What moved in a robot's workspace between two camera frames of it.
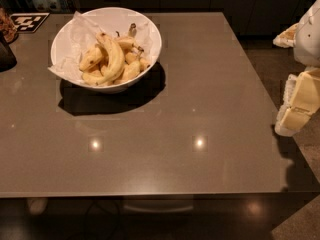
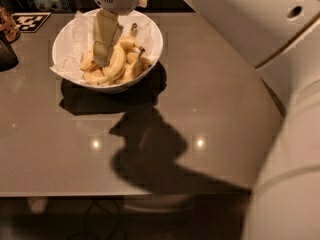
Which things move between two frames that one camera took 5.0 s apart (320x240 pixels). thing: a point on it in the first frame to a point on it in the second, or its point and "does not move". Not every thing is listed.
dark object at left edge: (7, 58) does not move
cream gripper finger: (300, 101) to (106, 35)
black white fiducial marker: (28, 22) does not move
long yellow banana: (118, 63) does not move
